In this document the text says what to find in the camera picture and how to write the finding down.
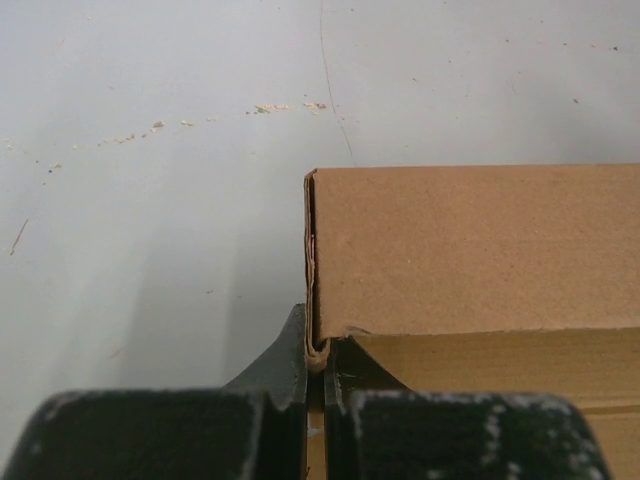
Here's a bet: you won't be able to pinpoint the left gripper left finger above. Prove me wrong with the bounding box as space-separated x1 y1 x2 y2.
1 304 308 479

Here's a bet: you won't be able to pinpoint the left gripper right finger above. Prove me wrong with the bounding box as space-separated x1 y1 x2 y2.
324 338 612 479

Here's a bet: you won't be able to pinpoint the brown cardboard box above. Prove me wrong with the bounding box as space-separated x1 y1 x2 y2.
304 164 639 479

